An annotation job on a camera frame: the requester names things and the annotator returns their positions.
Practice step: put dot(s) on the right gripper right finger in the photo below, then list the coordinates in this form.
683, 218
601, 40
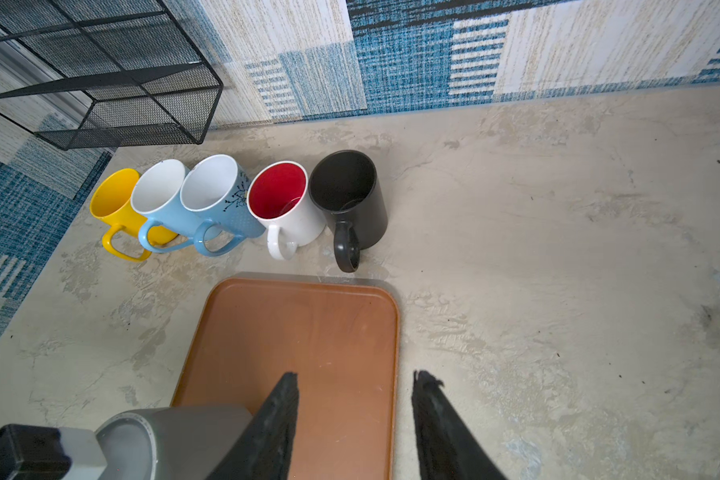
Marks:
446, 448

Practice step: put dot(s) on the light blue mug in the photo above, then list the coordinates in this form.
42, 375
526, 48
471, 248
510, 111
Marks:
169, 225

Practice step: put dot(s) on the grey mug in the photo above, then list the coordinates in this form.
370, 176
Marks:
170, 443

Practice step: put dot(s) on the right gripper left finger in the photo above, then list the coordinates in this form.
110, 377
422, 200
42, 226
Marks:
264, 449

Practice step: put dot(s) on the brown plastic tray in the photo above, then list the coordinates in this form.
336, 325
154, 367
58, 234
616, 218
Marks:
341, 341

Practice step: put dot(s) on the yellow mug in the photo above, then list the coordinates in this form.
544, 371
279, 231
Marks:
111, 204

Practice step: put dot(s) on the black wire shelf rack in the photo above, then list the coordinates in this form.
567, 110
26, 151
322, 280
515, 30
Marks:
104, 74

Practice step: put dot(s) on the black mug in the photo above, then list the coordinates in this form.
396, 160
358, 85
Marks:
345, 187

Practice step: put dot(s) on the white mug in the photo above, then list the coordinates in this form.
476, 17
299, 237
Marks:
279, 199

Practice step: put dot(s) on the teal blue mug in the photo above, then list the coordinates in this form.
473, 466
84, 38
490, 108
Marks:
216, 190

